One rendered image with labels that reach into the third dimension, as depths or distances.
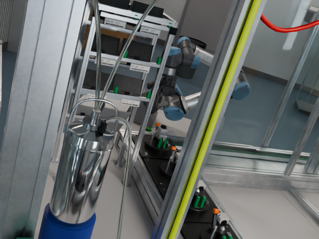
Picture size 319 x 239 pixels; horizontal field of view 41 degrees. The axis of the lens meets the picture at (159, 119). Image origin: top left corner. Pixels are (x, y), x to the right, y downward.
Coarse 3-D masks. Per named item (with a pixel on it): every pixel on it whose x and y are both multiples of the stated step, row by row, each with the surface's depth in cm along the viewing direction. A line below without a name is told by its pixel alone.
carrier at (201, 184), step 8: (144, 160) 207; (152, 160) 210; (160, 160) 212; (168, 160) 214; (176, 160) 201; (152, 168) 202; (160, 168) 201; (168, 168) 198; (152, 176) 196; (160, 176) 197; (168, 176) 197; (160, 184) 191; (168, 184) 193; (200, 184) 197
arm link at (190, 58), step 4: (184, 48) 240; (188, 48) 240; (184, 52) 238; (188, 52) 237; (192, 52) 239; (184, 56) 234; (188, 56) 235; (192, 56) 236; (196, 56) 237; (184, 60) 234; (188, 60) 234; (192, 60) 235; (196, 60) 236; (180, 64) 235; (184, 64) 235; (188, 64) 236; (192, 64) 236; (196, 64) 237
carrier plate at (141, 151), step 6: (132, 138) 226; (144, 138) 230; (168, 138) 239; (144, 144) 224; (144, 150) 217; (150, 150) 219; (144, 156) 211; (150, 156) 213; (156, 156) 215; (162, 156) 216; (168, 156) 218; (174, 156) 220
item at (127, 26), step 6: (132, 6) 174; (138, 6) 174; (144, 6) 175; (150, 12) 175; (156, 12) 176; (162, 12) 177; (138, 18) 174; (126, 24) 185; (132, 24) 183; (138, 36) 202
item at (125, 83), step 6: (114, 78) 185; (120, 78) 186; (126, 78) 187; (132, 78) 187; (114, 84) 185; (120, 84) 186; (126, 84) 187; (132, 84) 187; (138, 84) 188; (108, 90) 195; (120, 90) 186; (126, 90) 187; (132, 90) 187; (138, 90) 188
